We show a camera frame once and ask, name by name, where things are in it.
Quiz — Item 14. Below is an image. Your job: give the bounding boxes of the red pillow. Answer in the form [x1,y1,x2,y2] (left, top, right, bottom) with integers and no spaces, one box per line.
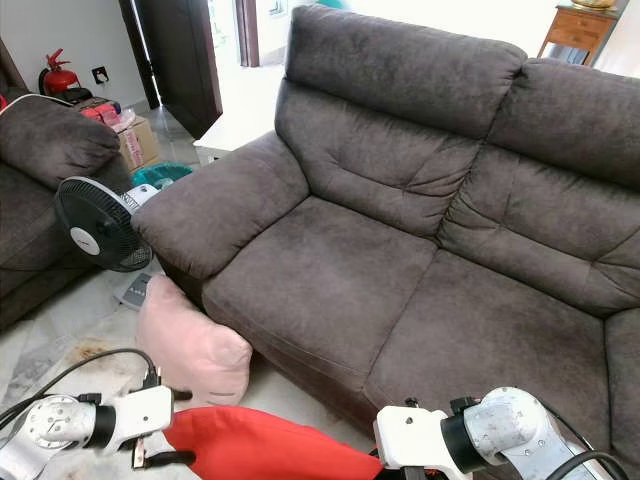
[164,404,387,480]

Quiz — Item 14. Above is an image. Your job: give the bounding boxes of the dark brown fabric sofa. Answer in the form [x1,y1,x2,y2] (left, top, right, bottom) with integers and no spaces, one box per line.
[129,4,640,452]
[0,87,122,327]

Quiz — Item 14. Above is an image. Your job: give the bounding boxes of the black floor fan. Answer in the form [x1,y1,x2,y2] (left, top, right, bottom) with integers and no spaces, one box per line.
[54,175,162,312]

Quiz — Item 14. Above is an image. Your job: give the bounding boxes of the teal plastic basket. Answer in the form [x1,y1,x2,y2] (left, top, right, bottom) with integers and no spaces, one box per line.
[129,161,194,190]

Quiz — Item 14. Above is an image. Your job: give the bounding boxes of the brown cardboard box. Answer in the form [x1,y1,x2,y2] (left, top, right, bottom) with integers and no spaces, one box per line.
[114,114,160,172]

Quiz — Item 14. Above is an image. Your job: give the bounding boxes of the red packets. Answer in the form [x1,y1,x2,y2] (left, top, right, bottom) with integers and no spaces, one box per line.
[79,96,137,134]

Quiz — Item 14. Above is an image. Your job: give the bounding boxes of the white low table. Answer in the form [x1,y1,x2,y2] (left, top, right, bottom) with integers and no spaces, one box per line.
[192,64,282,167]

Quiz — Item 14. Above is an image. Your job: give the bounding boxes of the red fire extinguisher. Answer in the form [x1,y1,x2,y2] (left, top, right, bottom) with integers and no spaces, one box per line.
[37,47,82,97]

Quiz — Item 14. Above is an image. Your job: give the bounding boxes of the dark brown door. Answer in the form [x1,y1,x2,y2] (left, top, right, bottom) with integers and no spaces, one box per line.
[129,0,224,140]

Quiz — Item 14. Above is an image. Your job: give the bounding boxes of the brown curtain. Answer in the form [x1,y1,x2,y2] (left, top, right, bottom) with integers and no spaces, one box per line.
[234,0,262,69]

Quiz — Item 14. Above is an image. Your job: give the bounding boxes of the brown wooden side table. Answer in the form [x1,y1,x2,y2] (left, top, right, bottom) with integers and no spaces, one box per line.
[537,2,620,67]

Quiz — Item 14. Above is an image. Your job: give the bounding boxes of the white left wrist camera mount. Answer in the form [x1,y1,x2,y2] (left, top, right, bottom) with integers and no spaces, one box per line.
[104,386,175,454]

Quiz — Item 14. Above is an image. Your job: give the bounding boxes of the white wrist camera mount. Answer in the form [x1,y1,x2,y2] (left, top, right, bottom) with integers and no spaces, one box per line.
[372,399,457,472]
[104,386,175,454]

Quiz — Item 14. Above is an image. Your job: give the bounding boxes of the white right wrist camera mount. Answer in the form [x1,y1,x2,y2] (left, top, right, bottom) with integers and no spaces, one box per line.
[372,399,457,472]

